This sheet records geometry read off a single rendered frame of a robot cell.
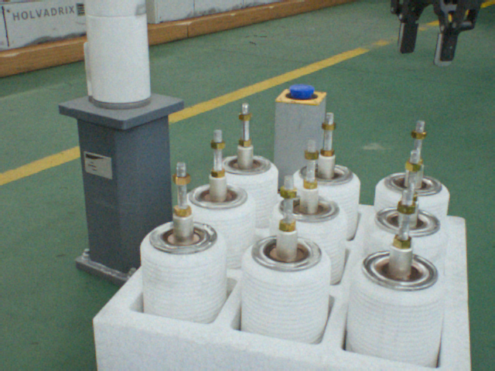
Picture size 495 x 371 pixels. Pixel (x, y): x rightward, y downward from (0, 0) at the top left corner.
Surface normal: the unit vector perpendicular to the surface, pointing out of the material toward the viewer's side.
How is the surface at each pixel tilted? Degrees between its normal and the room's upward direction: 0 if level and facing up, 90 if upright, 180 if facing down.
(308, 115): 90
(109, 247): 90
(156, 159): 90
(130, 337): 90
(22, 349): 0
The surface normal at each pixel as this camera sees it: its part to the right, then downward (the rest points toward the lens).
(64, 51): 0.83, 0.23
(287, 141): -0.28, 0.37
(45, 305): 0.01, -0.92
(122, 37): 0.34, 0.36
